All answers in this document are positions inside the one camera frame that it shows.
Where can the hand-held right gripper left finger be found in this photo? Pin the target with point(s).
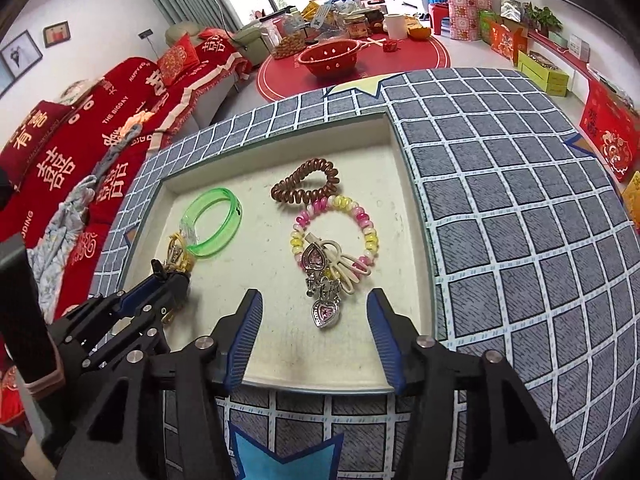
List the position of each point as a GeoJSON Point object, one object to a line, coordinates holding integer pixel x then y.
{"type": "Point", "coordinates": [245, 340]}

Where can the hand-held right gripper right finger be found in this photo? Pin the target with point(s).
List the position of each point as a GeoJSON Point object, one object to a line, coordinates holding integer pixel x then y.
{"type": "Point", "coordinates": [385, 340]}

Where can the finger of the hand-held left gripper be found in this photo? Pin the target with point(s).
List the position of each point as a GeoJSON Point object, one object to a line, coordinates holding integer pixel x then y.
{"type": "Point", "coordinates": [172, 290]}
{"type": "Point", "coordinates": [140, 292]}

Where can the shallow beige tray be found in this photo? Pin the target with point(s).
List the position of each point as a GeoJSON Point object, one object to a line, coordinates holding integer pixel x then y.
{"type": "Point", "coordinates": [250, 240]}

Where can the green translucent bangle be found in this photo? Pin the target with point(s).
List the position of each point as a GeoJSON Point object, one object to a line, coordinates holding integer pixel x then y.
{"type": "Point", "coordinates": [212, 253]}

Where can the pale floral blanket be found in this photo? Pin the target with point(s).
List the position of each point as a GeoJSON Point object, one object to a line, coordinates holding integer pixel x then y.
{"type": "Point", "coordinates": [55, 240]}

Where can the grey garment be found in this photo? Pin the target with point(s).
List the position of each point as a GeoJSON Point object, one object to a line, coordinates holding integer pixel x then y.
{"type": "Point", "coordinates": [115, 150]}

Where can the peach cloth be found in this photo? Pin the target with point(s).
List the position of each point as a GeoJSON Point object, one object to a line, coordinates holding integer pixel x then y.
{"type": "Point", "coordinates": [137, 122]}

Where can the grey checked cloth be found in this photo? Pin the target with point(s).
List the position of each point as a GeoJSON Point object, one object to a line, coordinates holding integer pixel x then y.
{"type": "Point", "coordinates": [525, 235]}

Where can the sofa with red cover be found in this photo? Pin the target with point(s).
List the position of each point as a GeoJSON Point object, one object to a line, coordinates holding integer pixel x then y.
{"type": "Point", "coordinates": [115, 105]}

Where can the large red gold-lettered cushion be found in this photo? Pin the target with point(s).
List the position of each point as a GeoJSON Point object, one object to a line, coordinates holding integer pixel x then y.
{"type": "Point", "coordinates": [35, 135]}

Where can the pale patterned pillow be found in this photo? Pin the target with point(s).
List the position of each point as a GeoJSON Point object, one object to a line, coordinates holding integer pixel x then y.
{"type": "Point", "coordinates": [75, 91]}

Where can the red cushion with gold medallion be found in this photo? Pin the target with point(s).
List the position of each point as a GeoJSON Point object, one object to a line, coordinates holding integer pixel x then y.
{"type": "Point", "coordinates": [177, 60]}

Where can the large framed photo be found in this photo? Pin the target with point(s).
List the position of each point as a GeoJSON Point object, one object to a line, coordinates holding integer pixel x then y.
{"type": "Point", "coordinates": [4, 80]}

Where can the beige armchair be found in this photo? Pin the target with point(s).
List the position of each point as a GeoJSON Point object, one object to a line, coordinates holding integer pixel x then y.
{"type": "Point", "coordinates": [250, 42]}

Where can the medium framed photo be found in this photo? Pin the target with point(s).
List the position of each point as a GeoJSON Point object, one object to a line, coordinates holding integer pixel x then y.
{"type": "Point", "coordinates": [22, 55]}

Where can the clear jar of snacks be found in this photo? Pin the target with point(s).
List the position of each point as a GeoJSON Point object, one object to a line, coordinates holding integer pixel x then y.
{"type": "Point", "coordinates": [287, 46]}

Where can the small framed red picture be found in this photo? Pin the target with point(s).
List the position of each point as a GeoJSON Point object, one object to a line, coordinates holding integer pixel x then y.
{"type": "Point", "coordinates": [56, 34]}

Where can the red colander basket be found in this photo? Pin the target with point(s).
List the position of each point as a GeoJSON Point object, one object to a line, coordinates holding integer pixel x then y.
{"type": "Point", "coordinates": [327, 60]}

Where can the round red rug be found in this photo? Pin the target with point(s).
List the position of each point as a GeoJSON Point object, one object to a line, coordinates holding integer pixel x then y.
{"type": "Point", "coordinates": [420, 62]}

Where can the gold and red box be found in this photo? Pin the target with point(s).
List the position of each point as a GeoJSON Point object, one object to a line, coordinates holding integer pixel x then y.
{"type": "Point", "coordinates": [633, 200]}

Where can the small red bow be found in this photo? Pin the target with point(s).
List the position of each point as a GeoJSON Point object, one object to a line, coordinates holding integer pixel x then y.
{"type": "Point", "coordinates": [389, 46]}

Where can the yellow green flat boxes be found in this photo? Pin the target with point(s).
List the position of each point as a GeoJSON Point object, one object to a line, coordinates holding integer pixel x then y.
{"type": "Point", "coordinates": [542, 76]}

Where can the orange snack tray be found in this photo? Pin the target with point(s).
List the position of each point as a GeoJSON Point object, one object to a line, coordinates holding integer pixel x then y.
{"type": "Point", "coordinates": [419, 33]}

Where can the large red dragon box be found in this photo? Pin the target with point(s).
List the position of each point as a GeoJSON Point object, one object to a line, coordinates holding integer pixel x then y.
{"type": "Point", "coordinates": [612, 130]}

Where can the white paper roll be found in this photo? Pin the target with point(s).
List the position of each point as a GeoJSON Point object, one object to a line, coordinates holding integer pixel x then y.
{"type": "Point", "coordinates": [395, 26]}

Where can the jar with red label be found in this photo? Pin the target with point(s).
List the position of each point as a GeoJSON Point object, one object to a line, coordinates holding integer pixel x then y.
{"type": "Point", "coordinates": [356, 26]}

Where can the red orange gift box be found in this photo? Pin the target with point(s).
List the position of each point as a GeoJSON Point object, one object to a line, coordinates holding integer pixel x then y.
{"type": "Point", "coordinates": [507, 41]}

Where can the pile of snack packets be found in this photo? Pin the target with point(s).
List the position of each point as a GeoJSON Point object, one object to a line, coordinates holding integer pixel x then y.
{"type": "Point", "coordinates": [335, 7]}

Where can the red plastic stool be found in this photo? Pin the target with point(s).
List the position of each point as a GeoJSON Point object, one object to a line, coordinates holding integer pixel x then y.
{"type": "Point", "coordinates": [439, 16]}

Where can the green gift box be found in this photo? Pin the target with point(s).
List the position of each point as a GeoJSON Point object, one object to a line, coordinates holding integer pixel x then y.
{"type": "Point", "coordinates": [487, 25]}

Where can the red low cabinet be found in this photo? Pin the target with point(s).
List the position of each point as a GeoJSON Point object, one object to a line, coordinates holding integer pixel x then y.
{"type": "Point", "coordinates": [575, 62]}

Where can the tall red patterned gift box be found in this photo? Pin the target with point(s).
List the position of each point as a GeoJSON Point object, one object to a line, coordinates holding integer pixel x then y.
{"type": "Point", "coordinates": [468, 2]}

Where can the small white box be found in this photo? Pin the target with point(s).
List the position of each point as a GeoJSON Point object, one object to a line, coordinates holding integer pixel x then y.
{"type": "Point", "coordinates": [578, 47]}

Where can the silver box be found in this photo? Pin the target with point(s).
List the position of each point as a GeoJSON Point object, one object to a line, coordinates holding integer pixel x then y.
{"type": "Point", "coordinates": [512, 10]}

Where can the potted green plant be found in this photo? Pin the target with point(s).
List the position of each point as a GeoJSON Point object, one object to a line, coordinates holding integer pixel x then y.
{"type": "Point", "coordinates": [542, 20]}

